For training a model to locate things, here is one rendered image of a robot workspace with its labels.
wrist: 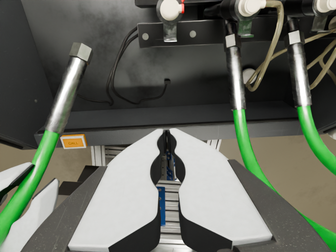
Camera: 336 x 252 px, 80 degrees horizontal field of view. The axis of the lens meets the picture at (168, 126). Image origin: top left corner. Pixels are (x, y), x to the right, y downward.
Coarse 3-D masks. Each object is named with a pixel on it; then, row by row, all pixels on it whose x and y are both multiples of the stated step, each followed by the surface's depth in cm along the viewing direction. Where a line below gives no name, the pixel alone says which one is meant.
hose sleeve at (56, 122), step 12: (72, 60) 21; (72, 72) 21; (60, 84) 20; (72, 84) 21; (60, 96) 20; (72, 96) 21; (60, 108) 20; (48, 120) 20; (60, 120) 20; (60, 132) 20
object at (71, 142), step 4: (84, 136) 45; (64, 140) 44; (68, 140) 44; (72, 140) 44; (76, 140) 44; (80, 140) 44; (64, 144) 45; (68, 144) 45; (72, 144) 45; (76, 144) 45; (80, 144) 45
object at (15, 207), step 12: (48, 132) 20; (48, 144) 20; (36, 156) 19; (48, 156) 20; (36, 168) 19; (24, 180) 18; (36, 180) 19; (24, 192) 18; (12, 204) 17; (24, 204) 17; (0, 216) 16; (12, 216) 16; (0, 228) 15; (0, 240) 15
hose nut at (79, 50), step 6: (78, 42) 21; (72, 48) 21; (78, 48) 21; (84, 48) 21; (90, 48) 21; (72, 54) 21; (78, 54) 21; (84, 54) 21; (90, 54) 22; (84, 60) 21
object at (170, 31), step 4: (168, 20) 21; (164, 24) 21; (172, 24) 21; (164, 28) 22; (168, 28) 22; (172, 28) 22; (164, 32) 22; (168, 32) 22; (172, 32) 22; (164, 36) 22; (168, 36) 22; (172, 36) 22
